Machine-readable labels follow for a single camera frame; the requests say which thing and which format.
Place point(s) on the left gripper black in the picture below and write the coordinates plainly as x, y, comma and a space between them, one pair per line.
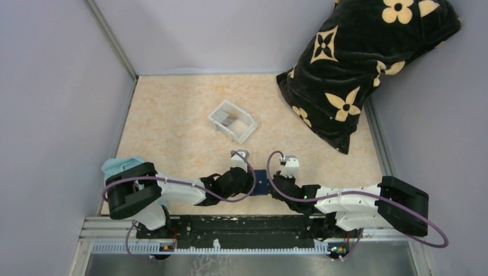
248, 183

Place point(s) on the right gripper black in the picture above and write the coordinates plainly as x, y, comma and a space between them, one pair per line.
290, 178

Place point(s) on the navy blue card holder wallet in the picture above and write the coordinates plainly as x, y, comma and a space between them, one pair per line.
261, 188

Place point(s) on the white plastic card box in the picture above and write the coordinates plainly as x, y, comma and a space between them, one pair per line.
234, 122

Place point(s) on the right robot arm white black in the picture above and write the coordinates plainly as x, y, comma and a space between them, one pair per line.
392, 203

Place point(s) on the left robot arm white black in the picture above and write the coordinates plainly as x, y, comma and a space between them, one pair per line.
135, 189

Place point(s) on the grey card stack in box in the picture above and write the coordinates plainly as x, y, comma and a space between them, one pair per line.
222, 117

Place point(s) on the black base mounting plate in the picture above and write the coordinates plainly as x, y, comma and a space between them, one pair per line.
247, 232

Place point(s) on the light blue cloth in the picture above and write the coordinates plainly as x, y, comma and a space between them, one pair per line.
115, 166

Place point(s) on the black floral patterned pillow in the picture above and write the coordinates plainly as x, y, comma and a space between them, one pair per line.
359, 43

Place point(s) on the aluminium side rail right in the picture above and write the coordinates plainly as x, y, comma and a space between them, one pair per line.
381, 147

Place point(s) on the aluminium front rail frame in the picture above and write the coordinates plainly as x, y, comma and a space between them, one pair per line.
101, 235

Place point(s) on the aluminium corner post left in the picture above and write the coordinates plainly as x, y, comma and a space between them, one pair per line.
110, 37

